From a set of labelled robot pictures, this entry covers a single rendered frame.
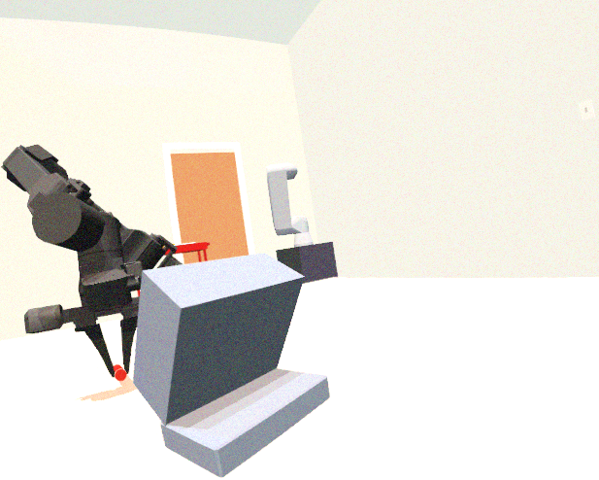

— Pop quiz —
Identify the red peg with white band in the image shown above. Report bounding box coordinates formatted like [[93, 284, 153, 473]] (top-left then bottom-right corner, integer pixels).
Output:
[[114, 364, 127, 381]]

